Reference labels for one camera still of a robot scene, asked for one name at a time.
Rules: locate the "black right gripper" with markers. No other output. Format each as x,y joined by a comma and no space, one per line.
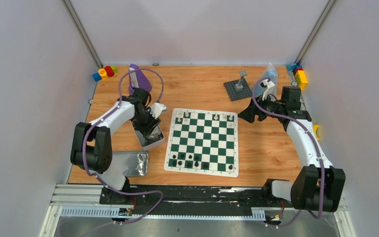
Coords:
248,114

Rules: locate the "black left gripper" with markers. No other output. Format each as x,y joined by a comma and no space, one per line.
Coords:
150,127

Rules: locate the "silver tin box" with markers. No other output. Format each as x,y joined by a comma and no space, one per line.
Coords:
152,139

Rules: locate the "silver tin lid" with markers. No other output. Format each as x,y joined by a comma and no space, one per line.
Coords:
131,163

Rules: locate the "green white chess board mat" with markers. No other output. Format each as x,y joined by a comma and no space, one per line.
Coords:
203,142

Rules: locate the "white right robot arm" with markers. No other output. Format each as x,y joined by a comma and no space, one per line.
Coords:
319,185

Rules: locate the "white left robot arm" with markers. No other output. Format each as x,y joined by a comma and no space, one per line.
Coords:
92,142

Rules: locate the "blue plastic bag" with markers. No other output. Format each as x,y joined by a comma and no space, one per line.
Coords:
270,73

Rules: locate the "grey lego baseplate with tower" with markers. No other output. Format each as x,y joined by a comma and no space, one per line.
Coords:
238,89

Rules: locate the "yellow red blue duplo bricks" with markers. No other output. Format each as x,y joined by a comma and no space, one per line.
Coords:
298,74

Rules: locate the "purple metronome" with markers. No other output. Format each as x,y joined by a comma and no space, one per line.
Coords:
137,79

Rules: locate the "yellow curved block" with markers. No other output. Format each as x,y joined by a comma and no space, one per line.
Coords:
316,131

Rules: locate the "colourful toy block stack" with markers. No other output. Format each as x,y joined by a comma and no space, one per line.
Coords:
105,73

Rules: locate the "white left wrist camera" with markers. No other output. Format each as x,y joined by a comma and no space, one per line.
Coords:
157,109

